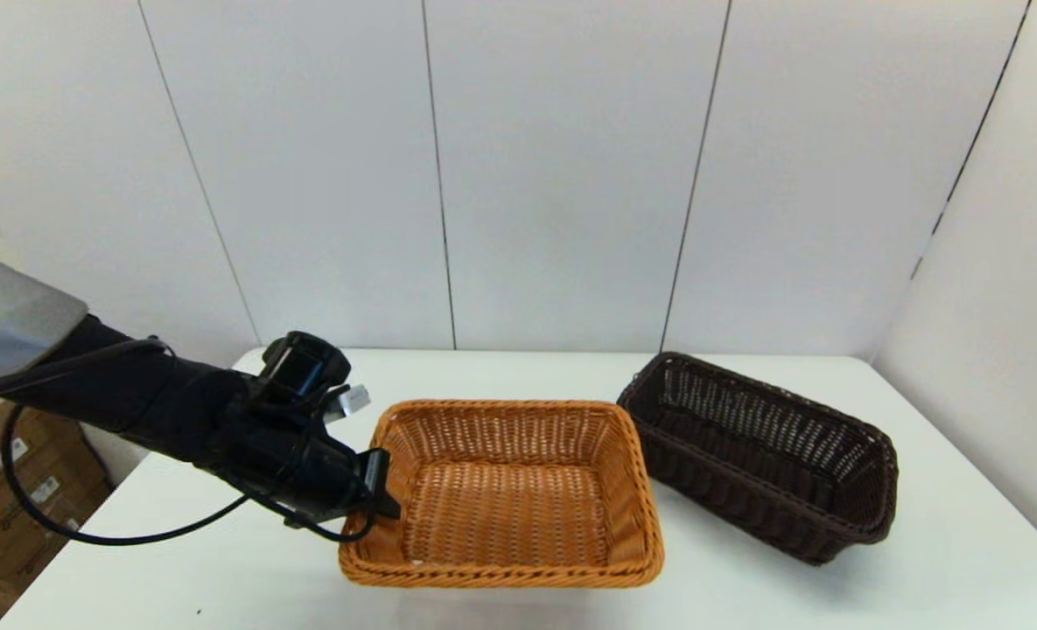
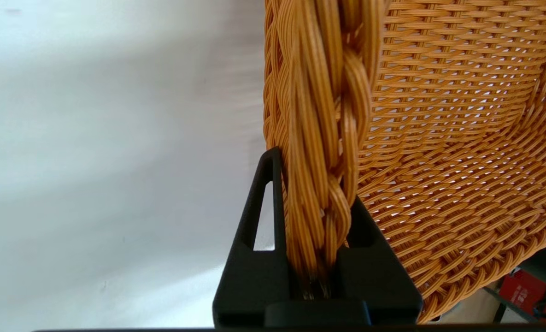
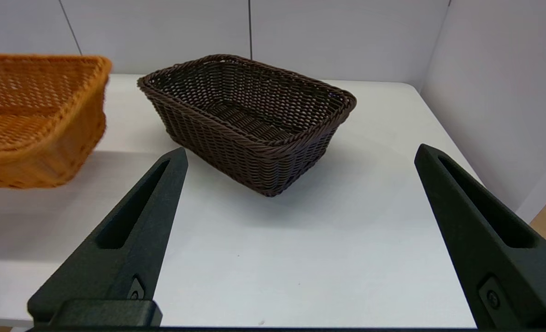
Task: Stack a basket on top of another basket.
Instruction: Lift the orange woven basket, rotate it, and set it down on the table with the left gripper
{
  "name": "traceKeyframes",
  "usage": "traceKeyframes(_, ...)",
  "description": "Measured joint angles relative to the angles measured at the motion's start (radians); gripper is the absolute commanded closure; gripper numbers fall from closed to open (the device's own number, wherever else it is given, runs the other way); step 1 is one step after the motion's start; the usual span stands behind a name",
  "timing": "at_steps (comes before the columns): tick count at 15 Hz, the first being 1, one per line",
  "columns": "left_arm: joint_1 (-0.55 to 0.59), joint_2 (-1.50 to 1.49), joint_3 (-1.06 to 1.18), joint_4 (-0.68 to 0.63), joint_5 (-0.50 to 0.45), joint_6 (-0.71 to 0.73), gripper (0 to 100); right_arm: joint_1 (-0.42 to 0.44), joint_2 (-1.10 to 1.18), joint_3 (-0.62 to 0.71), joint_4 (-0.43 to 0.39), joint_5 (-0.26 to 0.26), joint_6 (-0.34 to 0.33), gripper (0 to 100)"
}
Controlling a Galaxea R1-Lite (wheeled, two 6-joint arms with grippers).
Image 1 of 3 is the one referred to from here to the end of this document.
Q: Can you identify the dark brown wicker basket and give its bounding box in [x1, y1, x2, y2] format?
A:
[616, 352, 900, 566]

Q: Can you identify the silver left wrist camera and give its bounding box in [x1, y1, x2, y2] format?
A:
[333, 383, 372, 423]

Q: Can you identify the orange wicker basket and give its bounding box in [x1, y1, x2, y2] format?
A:
[338, 399, 666, 589]

